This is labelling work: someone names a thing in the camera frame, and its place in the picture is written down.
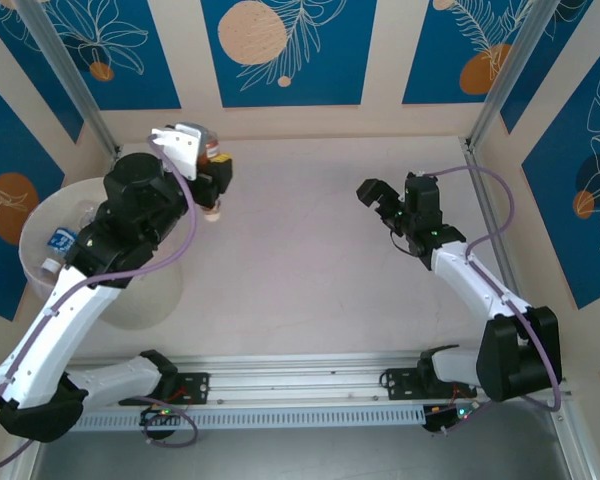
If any aluminium side rail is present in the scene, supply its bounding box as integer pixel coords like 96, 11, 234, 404
460, 137, 541, 361

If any white round bin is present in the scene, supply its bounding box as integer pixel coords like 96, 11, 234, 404
19, 177, 184, 332

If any aluminium frame post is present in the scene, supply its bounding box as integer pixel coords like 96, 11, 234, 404
467, 0, 579, 151
14, 0, 123, 160

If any aluminium frame leg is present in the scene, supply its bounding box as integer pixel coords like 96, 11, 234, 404
547, 399, 599, 480

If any clear bottle blue label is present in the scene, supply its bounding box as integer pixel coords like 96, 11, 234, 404
39, 224, 84, 277

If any grey metal sheet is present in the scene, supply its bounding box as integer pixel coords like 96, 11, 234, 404
29, 402, 571, 480

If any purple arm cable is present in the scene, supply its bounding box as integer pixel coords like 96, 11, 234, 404
0, 133, 200, 471
422, 164, 565, 437

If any white slotted cable duct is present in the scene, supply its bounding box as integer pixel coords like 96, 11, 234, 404
72, 405, 427, 432

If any brown label drink bottle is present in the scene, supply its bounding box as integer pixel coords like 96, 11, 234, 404
198, 128, 225, 223

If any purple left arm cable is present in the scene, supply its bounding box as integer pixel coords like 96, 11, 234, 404
0, 133, 200, 471

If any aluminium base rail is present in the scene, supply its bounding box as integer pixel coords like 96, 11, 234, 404
22, 352, 574, 412

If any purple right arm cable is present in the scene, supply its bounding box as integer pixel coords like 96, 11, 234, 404
422, 164, 565, 437

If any small circuit board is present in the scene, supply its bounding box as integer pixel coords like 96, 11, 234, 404
422, 403, 481, 435
139, 404, 186, 427

